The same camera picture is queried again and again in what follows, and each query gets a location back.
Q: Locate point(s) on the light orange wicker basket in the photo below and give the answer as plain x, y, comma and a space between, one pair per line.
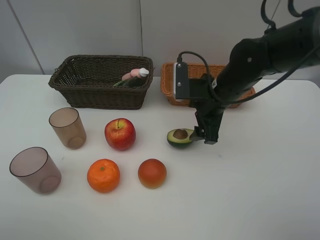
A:
195, 71

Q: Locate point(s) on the dark green pump bottle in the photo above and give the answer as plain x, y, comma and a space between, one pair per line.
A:
130, 82

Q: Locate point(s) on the brown translucent plastic cup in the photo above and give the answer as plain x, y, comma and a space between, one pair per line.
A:
68, 126

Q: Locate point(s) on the orange mandarin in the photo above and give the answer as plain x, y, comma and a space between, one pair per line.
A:
103, 176

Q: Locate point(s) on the halved avocado with pit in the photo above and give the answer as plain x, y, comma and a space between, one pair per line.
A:
180, 138

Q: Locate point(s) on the red yellow apple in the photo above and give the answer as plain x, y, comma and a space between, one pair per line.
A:
120, 134

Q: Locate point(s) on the pink spray bottle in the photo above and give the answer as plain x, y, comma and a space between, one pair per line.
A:
138, 72

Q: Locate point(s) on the dark brown wicker basket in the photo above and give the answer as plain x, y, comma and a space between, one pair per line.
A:
89, 81

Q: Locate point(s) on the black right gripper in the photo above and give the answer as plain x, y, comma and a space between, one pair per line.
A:
209, 114

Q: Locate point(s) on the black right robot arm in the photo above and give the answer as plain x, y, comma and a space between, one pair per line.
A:
257, 65

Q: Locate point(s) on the red orange round fruit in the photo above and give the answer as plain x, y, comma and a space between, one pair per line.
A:
152, 173

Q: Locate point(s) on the purple translucent plastic cup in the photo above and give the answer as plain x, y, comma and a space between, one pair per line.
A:
35, 168

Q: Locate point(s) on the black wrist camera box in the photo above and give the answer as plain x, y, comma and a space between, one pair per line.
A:
186, 88

